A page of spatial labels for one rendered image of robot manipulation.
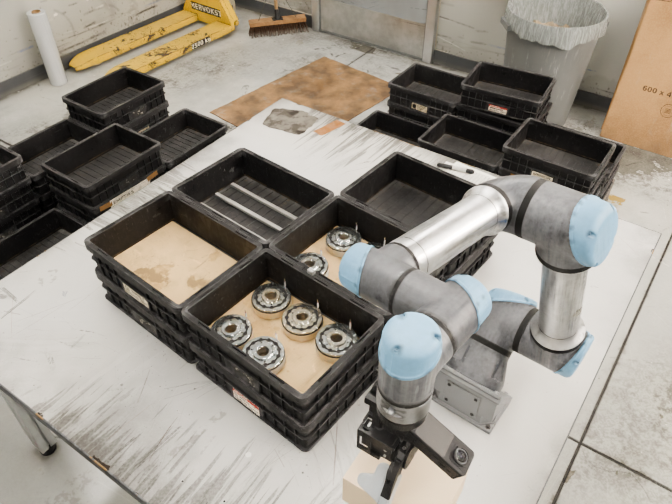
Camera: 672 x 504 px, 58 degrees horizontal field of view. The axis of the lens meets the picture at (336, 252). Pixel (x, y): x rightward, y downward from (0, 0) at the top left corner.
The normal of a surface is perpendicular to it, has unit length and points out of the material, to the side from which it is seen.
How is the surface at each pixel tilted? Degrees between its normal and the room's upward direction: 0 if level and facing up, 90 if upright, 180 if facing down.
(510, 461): 0
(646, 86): 76
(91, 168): 0
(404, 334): 0
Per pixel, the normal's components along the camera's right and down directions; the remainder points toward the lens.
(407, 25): -0.57, 0.55
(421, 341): 0.00, -0.74
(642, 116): -0.54, 0.32
